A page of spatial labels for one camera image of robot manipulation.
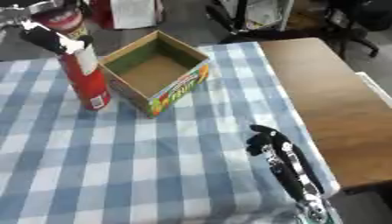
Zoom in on white board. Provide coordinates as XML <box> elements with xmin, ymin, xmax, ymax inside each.
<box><xmin>353</xmin><ymin>71</ymin><xmax>392</xmax><ymax>109</ymax></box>

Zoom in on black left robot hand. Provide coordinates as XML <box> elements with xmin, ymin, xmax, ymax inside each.
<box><xmin>18</xmin><ymin>20</ymin><xmax>97</xmax><ymax>56</ymax></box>

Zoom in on black office chair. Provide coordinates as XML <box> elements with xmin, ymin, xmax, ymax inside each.
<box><xmin>319</xmin><ymin>0</ymin><xmax>392</xmax><ymax>59</ymax></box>

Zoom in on white panel with print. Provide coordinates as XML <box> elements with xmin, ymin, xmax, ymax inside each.
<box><xmin>243</xmin><ymin>0</ymin><xmax>296</xmax><ymax>32</ymax></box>

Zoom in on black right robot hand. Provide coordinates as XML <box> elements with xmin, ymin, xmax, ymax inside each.
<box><xmin>245</xmin><ymin>124</ymin><xmax>328</xmax><ymax>203</ymax></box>

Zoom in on cardboard box with green inside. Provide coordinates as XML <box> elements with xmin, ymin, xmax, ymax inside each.
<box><xmin>96</xmin><ymin>30</ymin><xmax>214</xmax><ymax>119</ymax></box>

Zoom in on red cylindrical bottle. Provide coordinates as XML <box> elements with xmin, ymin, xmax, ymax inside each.
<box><xmin>29</xmin><ymin>4</ymin><xmax>114</xmax><ymax>112</ymax></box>

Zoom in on red cabinet with white sheet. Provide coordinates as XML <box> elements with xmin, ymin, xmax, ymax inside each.
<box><xmin>88</xmin><ymin>0</ymin><xmax>165</xmax><ymax>31</ymax></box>

